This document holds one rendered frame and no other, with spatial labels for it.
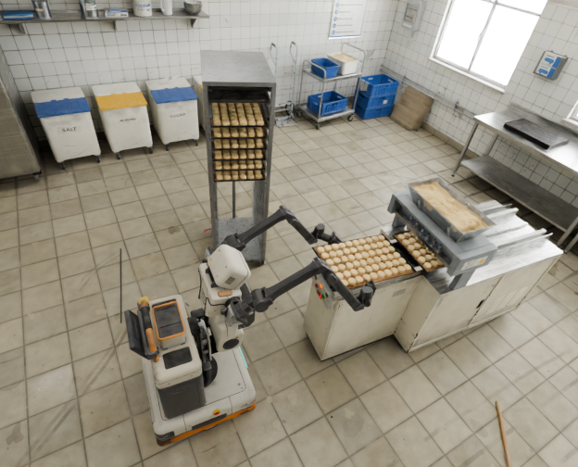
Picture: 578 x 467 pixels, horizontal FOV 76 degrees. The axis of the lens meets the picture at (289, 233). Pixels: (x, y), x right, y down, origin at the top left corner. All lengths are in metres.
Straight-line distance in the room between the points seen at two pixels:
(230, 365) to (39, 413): 1.31
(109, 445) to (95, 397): 0.36
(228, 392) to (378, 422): 1.11
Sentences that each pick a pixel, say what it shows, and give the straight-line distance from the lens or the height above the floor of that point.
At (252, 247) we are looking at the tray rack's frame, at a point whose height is 0.15.
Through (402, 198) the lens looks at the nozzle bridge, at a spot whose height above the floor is 1.18.
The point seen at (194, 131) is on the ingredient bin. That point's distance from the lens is 5.45.
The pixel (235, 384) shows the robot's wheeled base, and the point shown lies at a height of 0.28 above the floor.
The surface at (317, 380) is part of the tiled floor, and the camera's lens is 3.07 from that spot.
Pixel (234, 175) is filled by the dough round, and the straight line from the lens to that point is 3.00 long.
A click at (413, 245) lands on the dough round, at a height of 0.90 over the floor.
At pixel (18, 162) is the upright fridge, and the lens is 5.05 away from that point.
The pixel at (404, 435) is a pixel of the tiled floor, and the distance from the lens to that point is 3.08.
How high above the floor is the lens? 2.71
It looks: 42 degrees down
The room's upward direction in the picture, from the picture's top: 7 degrees clockwise
